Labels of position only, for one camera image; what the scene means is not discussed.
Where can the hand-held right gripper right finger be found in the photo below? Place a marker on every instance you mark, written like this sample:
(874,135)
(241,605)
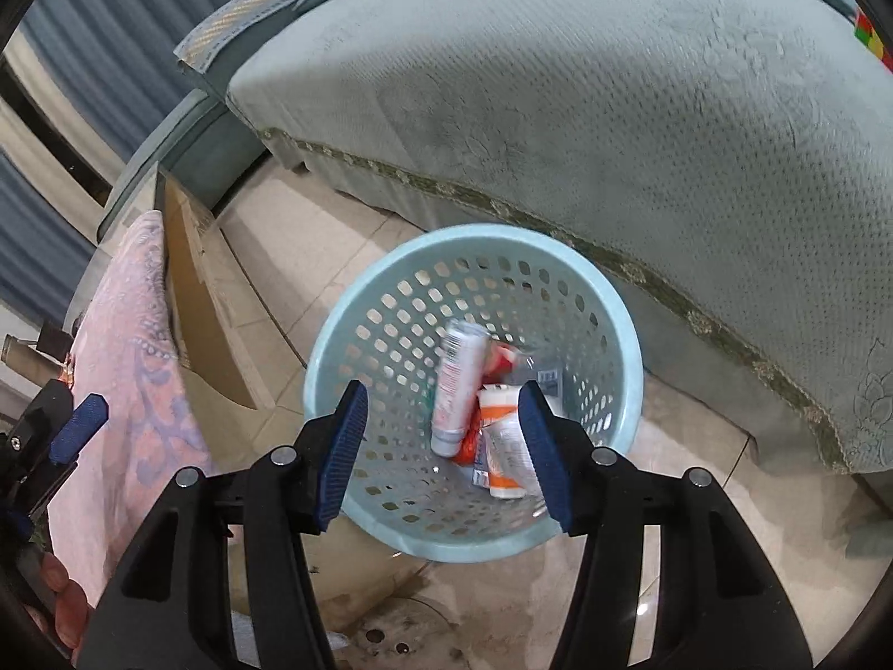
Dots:
(544,460)

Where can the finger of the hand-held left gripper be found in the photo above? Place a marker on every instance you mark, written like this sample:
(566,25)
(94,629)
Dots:
(17,523)
(77,426)

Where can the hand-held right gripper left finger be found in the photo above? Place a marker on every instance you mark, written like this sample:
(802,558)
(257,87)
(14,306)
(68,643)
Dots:
(342,460)

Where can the orange and white bottle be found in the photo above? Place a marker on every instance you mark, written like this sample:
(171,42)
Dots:
(502,447)

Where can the clear wrapper with label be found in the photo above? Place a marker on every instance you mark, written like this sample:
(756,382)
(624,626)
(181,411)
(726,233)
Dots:
(548,384)

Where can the orange plastic bag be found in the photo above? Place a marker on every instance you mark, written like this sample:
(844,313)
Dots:
(469,441)

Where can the red packet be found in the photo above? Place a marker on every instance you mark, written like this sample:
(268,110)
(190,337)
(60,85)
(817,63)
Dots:
(501,361)

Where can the white spray can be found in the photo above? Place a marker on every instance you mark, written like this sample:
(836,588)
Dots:
(457,391)

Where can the light blue plastic basket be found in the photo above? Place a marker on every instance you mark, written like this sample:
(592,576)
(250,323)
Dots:
(391,293)

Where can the person's left hand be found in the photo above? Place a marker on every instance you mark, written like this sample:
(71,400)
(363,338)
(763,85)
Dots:
(63,607)

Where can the brown thermos bottle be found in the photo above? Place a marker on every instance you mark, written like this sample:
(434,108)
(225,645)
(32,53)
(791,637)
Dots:
(28,352)

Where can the dark cup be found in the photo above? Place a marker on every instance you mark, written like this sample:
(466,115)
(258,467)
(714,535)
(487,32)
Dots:
(56,338)

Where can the pink floral blanket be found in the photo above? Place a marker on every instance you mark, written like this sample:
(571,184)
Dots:
(125,335)

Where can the brown cardboard box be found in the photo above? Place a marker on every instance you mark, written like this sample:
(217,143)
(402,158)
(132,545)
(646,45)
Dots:
(209,307)

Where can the blue curtain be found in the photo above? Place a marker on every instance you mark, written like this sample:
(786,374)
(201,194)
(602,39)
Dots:
(139,35)
(35,237)

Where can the white coffee table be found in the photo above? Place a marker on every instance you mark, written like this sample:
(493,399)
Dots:
(132,202)

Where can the cream curtain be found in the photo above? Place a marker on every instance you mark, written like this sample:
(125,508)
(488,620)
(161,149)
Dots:
(49,118)

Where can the teal sofa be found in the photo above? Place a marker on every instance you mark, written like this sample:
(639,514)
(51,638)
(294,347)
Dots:
(202,139)

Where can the teal embossed sofa cover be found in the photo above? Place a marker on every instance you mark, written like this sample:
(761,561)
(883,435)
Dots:
(558,118)

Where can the teal cloth with woven stripe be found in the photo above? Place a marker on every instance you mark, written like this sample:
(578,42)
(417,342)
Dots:
(244,14)

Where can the colourful puzzle cube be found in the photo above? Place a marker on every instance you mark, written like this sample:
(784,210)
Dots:
(875,38)

